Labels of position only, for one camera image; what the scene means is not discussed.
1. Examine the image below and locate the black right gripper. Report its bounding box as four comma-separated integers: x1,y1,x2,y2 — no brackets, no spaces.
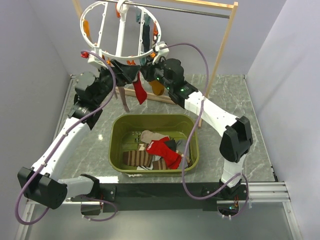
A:
140,56,173,92

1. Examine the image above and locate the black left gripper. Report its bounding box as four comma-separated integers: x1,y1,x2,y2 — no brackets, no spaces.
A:
93,59,142,106

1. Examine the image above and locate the white round clip hanger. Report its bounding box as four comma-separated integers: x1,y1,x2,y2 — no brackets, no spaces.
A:
79,0,166,61

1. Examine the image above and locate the red santa sock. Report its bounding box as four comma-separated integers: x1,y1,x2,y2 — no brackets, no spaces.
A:
146,136,182,170

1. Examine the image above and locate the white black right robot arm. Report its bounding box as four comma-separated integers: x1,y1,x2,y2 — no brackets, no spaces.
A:
140,58,253,200

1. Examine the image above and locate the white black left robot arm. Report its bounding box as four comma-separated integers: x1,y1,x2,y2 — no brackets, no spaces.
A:
17,59,141,210

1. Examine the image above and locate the grey-brown striped sock pair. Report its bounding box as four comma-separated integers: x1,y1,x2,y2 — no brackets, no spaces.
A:
118,87,130,113

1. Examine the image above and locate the mustard yellow sock pair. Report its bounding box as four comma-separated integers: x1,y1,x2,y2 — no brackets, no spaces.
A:
149,80,165,96

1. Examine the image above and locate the navy hanging sock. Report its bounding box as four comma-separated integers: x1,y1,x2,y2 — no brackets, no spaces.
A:
142,24,151,53

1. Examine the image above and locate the olive green plastic basket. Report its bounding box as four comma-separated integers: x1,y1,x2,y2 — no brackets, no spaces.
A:
108,114,195,177

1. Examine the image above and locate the beige sock in basket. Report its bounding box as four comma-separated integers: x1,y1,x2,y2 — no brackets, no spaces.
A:
140,130,166,144

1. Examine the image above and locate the grey sock in basket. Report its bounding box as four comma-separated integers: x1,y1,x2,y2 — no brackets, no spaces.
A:
175,139,192,170

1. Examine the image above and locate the brown striped sock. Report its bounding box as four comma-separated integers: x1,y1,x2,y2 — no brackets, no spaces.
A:
122,150,153,167
152,158,168,171

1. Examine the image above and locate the wooden clothes rack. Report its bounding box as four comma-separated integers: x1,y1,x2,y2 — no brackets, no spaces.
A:
71,0,238,129

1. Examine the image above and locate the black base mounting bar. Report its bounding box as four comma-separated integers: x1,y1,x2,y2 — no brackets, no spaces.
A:
70,181,251,214

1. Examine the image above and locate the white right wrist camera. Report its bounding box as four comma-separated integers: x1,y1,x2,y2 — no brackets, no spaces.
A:
152,41,170,65

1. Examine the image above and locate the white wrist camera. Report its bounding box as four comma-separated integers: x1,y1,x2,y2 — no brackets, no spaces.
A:
152,41,170,65
81,48,106,69

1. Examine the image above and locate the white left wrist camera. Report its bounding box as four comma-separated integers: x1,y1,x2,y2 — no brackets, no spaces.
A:
81,48,106,69

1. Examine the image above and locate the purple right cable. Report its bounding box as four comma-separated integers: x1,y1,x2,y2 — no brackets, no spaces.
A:
163,42,251,221

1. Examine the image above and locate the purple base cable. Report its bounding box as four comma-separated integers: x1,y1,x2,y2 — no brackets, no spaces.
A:
79,193,119,222

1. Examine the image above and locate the aluminium rail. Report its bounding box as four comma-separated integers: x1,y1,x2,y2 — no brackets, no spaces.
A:
26,181,292,207

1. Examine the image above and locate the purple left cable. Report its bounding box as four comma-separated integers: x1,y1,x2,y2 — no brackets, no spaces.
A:
15,51,118,226

